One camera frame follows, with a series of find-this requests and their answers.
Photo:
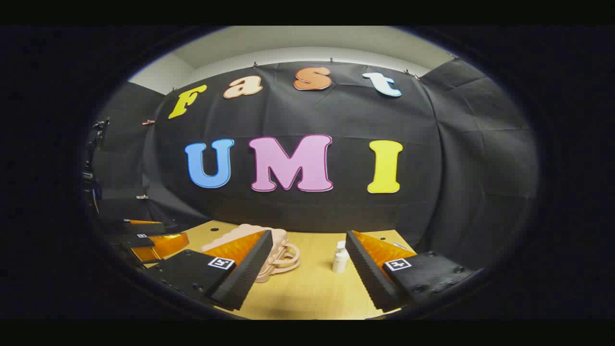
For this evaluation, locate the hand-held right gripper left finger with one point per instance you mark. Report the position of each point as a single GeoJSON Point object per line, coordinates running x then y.
{"type": "Point", "coordinates": [250, 274]}

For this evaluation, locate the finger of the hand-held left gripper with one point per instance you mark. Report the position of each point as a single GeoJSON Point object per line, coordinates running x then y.
{"type": "Point", "coordinates": [163, 242]}
{"type": "Point", "coordinates": [144, 228]}

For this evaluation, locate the pink suitcase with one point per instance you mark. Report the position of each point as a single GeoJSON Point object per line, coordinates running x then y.
{"type": "Point", "coordinates": [281, 242]}

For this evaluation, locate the dark equipment stand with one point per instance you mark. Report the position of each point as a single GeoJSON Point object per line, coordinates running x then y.
{"type": "Point", "coordinates": [93, 163]}

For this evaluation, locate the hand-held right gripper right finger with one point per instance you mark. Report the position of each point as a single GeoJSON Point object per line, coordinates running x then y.
{"type": "Point", "coordinates": [367, 274]}

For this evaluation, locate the white pump bottle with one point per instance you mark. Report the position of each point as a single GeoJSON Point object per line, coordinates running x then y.
{"type": "Point", "coordinates": [340, 262]}

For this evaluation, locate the black backdrop cloth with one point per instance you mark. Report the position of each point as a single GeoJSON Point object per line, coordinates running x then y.
{"type": "Point", "coordinates": [336, 115]}

